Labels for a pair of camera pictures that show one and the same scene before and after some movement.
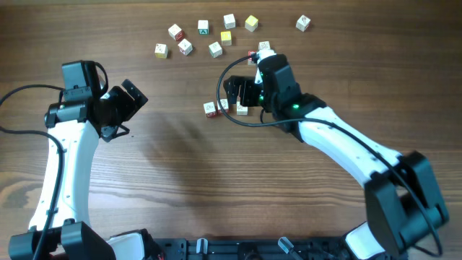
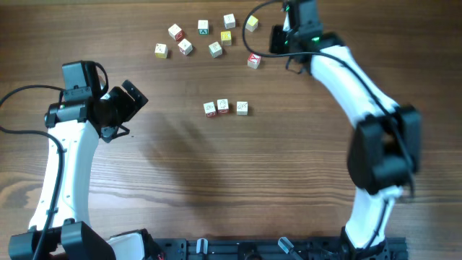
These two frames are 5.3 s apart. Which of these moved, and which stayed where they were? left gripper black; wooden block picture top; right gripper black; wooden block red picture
Moved: right gripper black
Stayed: wooden block red picture; wooden block picture top; left gripper black
